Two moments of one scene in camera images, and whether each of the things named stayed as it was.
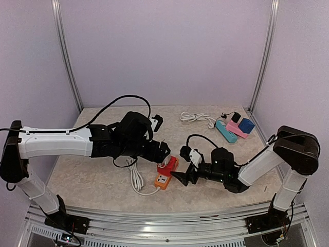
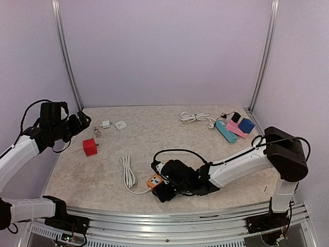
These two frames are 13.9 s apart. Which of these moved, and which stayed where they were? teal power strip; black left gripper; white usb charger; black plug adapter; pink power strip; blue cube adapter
Moved: white usb charger; black left gripper
Stayed: pink power strip; black plug adapter; blue cube adapter; teal power strip
